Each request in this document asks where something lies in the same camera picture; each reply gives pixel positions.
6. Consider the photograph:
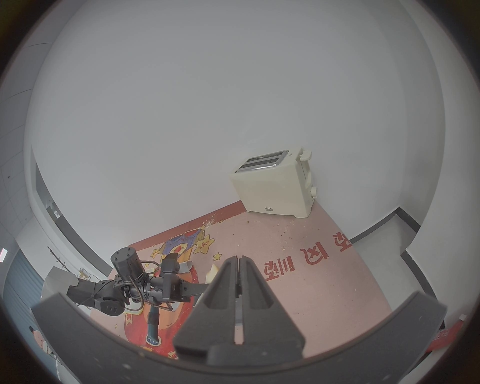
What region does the cream toaster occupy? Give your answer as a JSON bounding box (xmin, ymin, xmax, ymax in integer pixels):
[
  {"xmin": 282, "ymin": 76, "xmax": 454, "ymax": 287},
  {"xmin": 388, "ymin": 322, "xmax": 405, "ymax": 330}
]
[{"xmin": 229, "ymin": 148, "xmax": 319, "ymax": 219}]

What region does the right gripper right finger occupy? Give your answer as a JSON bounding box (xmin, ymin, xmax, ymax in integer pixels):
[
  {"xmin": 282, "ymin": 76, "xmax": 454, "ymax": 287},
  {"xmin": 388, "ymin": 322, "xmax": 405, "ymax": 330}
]
[{"xmin": 207, "ymin": 256, "xmax": 305, "ymax": 367}]

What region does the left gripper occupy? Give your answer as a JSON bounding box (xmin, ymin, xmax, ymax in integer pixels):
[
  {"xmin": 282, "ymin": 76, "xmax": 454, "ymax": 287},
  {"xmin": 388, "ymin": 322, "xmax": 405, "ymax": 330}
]
[{"xmin": 145, "ymin": 274, "xmax": 210, "ymax": 305}]

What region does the knife with blue-green handle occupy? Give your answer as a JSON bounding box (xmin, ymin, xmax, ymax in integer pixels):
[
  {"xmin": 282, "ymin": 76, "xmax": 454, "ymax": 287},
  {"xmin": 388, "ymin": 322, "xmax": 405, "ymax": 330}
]
[{"xmin": 146, "ymin": 304, "xmax": 162, "ymax": 346}]

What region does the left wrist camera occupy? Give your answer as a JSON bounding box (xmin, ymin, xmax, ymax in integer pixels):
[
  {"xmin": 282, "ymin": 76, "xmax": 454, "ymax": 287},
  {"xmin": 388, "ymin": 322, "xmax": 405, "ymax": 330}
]
[{"xmin": 160, "ymin": 252, "xmax": 180, "ymax": 277}]

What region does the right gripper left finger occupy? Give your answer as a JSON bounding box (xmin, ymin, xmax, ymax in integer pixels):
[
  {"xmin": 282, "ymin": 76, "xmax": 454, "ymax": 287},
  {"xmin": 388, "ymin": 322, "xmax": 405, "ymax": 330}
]
[{"xmin": 173, "ymin": 256, "xmax": 241, "ymax": 364}]

